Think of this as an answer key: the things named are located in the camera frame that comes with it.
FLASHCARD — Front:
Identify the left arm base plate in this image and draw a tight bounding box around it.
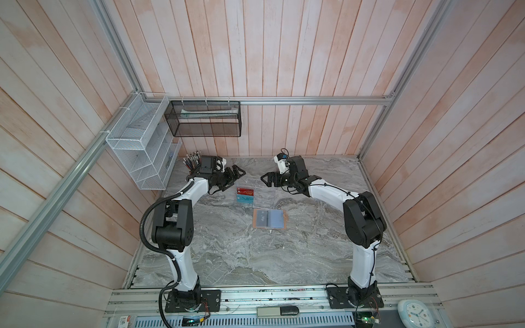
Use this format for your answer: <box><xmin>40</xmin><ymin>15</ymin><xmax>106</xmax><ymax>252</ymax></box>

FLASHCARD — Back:
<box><xmin>164</xmin><ymin>289</ymin><xmax>221</xmax><ymax>313</ymax></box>

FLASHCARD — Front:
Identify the white analog clock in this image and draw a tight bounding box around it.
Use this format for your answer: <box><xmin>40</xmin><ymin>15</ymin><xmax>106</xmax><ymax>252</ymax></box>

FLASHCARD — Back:
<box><xmin>397</xmin><ymin>299</ymin><xmax>436</xmax><ymax>328</ymax></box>

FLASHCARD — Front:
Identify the red credit card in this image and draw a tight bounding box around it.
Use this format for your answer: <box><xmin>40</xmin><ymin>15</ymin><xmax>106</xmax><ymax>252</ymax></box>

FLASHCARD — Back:
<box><xmin>237</xmin><ymin>188</ymin><xmax>254</xmax><ymax>197</ymax></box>

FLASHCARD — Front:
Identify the clear acrylic organizer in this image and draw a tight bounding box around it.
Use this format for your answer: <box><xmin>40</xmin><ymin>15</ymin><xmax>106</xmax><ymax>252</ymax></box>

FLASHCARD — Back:
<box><xmin>235</xmin><ymin>179</ymin><xmax>282</xmax><ymax>209</ymax></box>

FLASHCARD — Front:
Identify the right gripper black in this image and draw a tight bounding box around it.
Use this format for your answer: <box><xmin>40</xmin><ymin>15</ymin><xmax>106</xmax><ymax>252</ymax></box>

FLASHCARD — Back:
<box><xmin>260</xmin><ymin>171</ymin><xmax>298</xmax><ymax>189</ymax></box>

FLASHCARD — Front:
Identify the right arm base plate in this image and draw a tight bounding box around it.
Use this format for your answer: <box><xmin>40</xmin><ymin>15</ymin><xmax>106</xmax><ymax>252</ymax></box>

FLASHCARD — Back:
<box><xmin>325</xmin><ymin>283</ymin><xmax>384</xmax><ymax>309</ymax></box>

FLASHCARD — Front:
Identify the grey black handheld device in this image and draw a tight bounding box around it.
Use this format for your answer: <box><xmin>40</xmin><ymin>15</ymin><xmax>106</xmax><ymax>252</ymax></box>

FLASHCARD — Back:
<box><xmin>256</xmin><ymin>306</ymin><xmax>299</xmax><ymax>318</ymax></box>

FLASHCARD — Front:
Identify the black mesh wall basket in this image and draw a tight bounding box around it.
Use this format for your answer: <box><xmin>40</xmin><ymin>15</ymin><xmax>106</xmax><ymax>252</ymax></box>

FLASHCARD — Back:
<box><xmin>164</xmin><ymin>101</ymin><xmax>242</xmax><ymax>137</ymax></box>

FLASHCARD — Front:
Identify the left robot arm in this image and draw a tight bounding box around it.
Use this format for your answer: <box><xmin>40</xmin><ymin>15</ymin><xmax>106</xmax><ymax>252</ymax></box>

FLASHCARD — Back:
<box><xmin>139</xmin><ymin>155</ymin><xmax>246</xmax><ymax>311</ymax></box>

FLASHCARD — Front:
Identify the white wire mesh shelf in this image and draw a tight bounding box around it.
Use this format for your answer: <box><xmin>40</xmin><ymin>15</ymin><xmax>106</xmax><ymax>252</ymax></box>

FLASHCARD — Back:
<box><xmin>106</xmin><ymin>92</ymin><xmax>182</xmax><ymax>191</ymax></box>

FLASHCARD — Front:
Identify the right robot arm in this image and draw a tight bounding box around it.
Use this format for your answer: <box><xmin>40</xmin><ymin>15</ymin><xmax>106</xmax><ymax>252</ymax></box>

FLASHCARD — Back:
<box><xmin>261</xmin><ymin>152</ymin><xmax>387</xmax><ymax>308</ymax></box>

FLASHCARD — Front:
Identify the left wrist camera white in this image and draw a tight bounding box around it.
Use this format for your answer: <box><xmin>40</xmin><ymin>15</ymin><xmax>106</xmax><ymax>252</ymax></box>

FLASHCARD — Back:
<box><xmin>215</xmin><ymin>157</ymin><xmax>226</xmax><ymax>172</ymax></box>

